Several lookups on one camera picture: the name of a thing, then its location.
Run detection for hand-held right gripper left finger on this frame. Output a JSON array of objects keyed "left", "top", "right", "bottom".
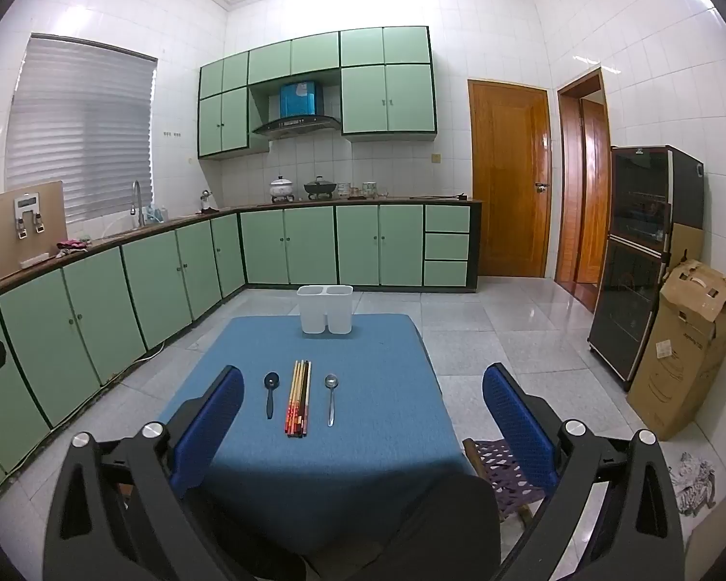
[{"left": 44, "top": 365, "right": 306, "bottom": 581}]

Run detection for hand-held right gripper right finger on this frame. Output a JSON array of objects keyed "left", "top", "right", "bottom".
[{"left": 483, "top": 363, "right": 684, "bottom": 581}]

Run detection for bundle of chopsticks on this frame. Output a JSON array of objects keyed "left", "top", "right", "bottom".
[{"left": 286, "top": 359, "right": 312, "bottom": 438}]

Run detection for metal spoon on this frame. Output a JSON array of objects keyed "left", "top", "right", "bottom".
[{"left": 324, "top": 374, "right": 340, "bottom": 428}]

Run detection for white two-compartment utensil holder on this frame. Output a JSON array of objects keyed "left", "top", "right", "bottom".
[{"left": 296, "top": 285, "right": 354, "bottom": 336}]

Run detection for purple woven stool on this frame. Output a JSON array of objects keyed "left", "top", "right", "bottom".
[{"left": 463, "top": 436, "right": 558, "bottom": 527}]

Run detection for beige panel with white fixture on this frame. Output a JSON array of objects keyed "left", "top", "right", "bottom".
[{"left": 0, "top": 180, "right": 69, "bottom": 280}]

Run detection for person's leg in dark trousers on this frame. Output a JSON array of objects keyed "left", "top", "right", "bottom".
[{"left": 305, "top": 472, "right": 502, "bottom": 581}]

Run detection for blue tablecloth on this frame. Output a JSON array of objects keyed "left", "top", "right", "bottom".
[{"left": 157, "top": 313, "right": 478, "bottom": 564}]

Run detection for brown cardboard box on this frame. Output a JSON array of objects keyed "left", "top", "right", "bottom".
[{"left": 626, "top": 259, "right": 726, "bottom": 442}]

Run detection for patterned cloth on floor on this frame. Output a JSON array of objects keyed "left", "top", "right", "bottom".
[{"left": 668, "top": 453, "right": 716, "bottom": 518}]

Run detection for black glass-door cabinet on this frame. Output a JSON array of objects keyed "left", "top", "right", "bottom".
[{"left": 587, "top": 145, "right": 706, "bottom": 391}]

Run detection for green base cabinets with counter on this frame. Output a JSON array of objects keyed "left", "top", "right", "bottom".
[{"left": 0, "top": 199, "right": 481, "bottom": 503}]

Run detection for closed wooden door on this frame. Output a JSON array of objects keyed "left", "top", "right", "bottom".
[{"left": 468, "top": 78, "right": 551, "bottom": 279}]

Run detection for white window blind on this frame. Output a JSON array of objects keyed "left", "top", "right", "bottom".
[{"left": 5, "top": 33, "right": 158, "bottom": 225}]

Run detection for open wooden doorway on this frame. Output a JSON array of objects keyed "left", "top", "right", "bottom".
[{"left": 555, "top": 68, "right": 613, "bottom": 304}]

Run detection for range hood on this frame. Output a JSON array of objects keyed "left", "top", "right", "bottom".
[{"left": 252, "top": 78, "right": 343, "bottom": 137}]

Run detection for green wall cabinets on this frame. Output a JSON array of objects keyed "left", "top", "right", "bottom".
[{"left": 197, "top": 26, "right": 438, "bottom": 161}]

